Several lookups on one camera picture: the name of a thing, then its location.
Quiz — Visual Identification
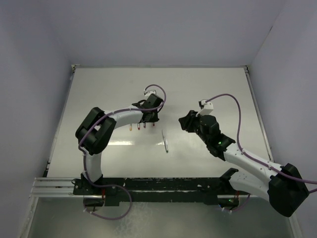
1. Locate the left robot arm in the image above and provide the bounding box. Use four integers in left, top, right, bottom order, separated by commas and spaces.
75, 93, 166, 194

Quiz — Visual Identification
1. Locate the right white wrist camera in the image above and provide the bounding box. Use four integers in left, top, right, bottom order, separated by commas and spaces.
197, 100, 213, 116

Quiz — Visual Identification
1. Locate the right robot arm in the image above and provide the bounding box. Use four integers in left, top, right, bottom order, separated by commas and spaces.
178, 110, 310, 217

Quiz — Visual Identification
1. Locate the green-end white marker pen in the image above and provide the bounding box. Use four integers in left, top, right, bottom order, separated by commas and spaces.
161, 130, 169, 153

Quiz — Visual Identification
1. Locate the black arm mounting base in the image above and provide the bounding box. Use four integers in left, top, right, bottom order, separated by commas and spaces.
72, 169, 239, 209

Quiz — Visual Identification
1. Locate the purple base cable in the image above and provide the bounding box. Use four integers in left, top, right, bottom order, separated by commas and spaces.
220, 190, 251, 216
82, 183, 133, 221

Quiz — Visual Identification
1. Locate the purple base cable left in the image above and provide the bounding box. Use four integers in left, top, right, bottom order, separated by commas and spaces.
82, 183, 133, 221

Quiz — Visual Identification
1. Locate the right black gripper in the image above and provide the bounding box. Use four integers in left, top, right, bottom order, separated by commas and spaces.
179, 110, 210, 144

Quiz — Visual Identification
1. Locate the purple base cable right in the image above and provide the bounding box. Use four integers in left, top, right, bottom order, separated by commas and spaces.
220, 190, 251, 216

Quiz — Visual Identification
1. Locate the aluminium rail frame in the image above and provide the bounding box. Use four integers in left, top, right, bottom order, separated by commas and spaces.
29, 177, 84, 198

